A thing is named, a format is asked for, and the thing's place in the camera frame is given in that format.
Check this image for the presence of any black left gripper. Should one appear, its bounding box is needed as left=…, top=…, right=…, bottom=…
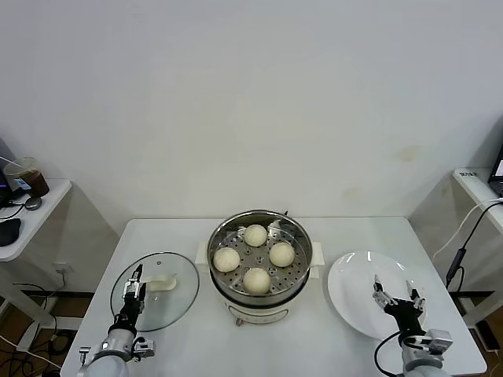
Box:
left=119, top=264, right=149, bottom=328

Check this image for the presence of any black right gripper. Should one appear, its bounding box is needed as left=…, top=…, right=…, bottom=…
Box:
left=372, top=273, right=427, bottom=339

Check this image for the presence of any glass pot lid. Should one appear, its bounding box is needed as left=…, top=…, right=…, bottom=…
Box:
left=109, top=251, right=200, bottom=333

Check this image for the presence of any white steamed baozi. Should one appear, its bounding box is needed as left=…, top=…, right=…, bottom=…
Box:
left=242, top=266, right=272, bottom=296
left=244, top=223, right=269, bottom=247
left=269, top=242, right=296, bottom=268
left=213, top=247, right=241, bottom=273

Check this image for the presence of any black computer mouse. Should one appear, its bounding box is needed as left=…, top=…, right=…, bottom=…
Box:
left=0, top=218, right=23, bottom=247

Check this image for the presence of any stainless steel steamer basket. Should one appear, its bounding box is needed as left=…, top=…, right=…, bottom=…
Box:
left=195, top=209, right=326, bottom=309

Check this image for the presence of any white round plate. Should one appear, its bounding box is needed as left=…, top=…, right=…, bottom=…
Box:
left=326, top=251, right=429, bottom=341

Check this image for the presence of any white side table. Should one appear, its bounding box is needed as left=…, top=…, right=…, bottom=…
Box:
left=451, top=167, right=503, bottom=335
left=0, top=178, right=75, bottom=351

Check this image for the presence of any black laptop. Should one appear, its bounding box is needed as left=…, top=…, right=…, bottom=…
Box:
left=488, top=145, right=503, bottom=197

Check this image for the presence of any clear iced coffee cup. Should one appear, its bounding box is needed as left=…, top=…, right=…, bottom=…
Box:
left=3, top=156, right=51, bottom=198

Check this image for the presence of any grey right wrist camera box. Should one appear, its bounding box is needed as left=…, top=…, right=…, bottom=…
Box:
left=424, top=328, right=453, bottom=355

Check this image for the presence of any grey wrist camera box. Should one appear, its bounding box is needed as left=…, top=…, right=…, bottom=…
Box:
left=132, top=337, right=159, bottom=359
left=424, top=328, right=453, bottom=355

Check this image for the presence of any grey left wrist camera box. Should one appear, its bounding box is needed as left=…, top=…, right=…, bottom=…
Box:
left=132, top=337, right=159, bottom=359

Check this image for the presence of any white power cable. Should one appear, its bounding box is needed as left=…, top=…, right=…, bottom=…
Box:
left=431, top=198, right=503, bottom=261

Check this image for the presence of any black floor cable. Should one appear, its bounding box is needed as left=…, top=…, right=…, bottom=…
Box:
left=13, top=281, right=60, bottom=342

